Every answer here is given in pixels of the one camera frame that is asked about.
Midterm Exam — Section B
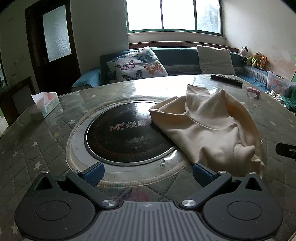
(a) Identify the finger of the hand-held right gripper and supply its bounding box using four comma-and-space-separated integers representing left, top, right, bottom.
276, 143, 296, 159

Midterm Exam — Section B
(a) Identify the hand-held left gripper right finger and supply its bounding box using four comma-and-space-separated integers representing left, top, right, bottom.
181, 163, 264, 210

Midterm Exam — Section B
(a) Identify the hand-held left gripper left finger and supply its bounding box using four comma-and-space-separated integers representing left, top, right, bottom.
35, 162, 117, 209

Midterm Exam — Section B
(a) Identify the cream garment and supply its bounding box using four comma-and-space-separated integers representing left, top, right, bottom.
148, 85, 265, 179

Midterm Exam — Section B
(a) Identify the round black induction hob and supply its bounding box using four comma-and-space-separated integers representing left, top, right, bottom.
84, 101, 177, 165

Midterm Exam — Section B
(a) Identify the green cloth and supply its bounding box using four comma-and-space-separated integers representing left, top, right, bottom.
282, 83, 296, 116

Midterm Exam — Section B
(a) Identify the grey star quilted table cover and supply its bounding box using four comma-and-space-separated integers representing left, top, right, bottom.
0, 74, 296, 241

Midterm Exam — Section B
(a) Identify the clear plastic storage box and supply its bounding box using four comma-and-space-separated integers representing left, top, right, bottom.
266, 71, 292, 95

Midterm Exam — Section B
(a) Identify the pink hair scrunchie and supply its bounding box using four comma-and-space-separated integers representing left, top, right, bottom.
246, 87, 260, 100

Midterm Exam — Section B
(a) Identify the tissue box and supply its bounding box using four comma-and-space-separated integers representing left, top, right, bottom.
31, 91, 60, 120

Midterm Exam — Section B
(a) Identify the orange plush toy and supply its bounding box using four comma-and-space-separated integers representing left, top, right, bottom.
258, 55, 269, 70

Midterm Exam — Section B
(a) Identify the black remote control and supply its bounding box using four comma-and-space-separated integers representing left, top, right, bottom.
210, 74, 243, 87

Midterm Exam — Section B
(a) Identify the yellow green plush toy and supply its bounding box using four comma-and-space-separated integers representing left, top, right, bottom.
247, 52, 263, 67

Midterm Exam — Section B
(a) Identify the dark wooden cabinet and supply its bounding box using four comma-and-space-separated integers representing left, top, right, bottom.
0, 76, 35, 130

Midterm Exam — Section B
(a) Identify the dark door with frosted glass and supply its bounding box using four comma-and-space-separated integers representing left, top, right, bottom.
25, 0, 81, 95

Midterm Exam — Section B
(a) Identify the plain white pillow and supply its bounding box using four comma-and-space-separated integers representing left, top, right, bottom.
196, 45, 236, 76

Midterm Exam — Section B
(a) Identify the butterfly print pillow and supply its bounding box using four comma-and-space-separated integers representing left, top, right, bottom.
106, 46, 169, 84

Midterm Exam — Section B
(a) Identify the blue sofa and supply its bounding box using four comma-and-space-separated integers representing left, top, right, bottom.
71, 47, 289, 93

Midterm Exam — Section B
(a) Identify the green framed window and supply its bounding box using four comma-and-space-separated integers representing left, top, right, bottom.
126, 0, 223, 36

